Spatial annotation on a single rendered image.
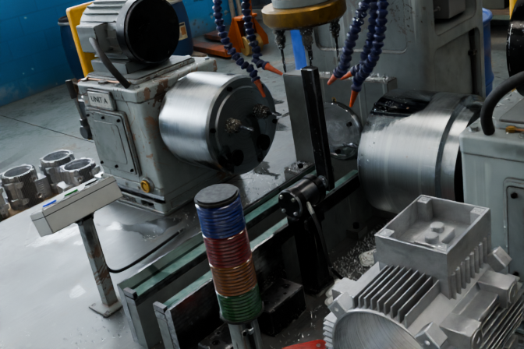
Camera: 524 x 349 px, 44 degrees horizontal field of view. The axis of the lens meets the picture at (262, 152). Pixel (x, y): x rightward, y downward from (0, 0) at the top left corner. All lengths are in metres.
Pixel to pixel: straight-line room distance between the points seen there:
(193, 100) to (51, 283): 0.55
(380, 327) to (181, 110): 0.84
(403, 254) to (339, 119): 0.73
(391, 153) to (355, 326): 0.40
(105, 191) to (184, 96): 0.36
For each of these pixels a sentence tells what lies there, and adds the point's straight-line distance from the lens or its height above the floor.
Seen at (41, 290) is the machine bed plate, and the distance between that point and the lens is 1.62.
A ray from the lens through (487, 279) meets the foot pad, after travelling 0.88.
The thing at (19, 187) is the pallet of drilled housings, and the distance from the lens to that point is 3.79.
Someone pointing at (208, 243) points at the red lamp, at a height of 1.16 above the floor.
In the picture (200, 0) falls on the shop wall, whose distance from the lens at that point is 8.24.
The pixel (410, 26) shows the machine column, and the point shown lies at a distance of 1.49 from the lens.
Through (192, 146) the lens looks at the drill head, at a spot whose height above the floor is 1.03.
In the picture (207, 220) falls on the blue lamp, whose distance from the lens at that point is 0.84.
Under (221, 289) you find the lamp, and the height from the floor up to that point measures 1.08.
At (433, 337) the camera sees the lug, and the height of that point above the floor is 1.08.
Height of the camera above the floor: 1.57
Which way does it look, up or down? 22 degrees down
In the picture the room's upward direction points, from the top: 10 degrees counter-clockwise
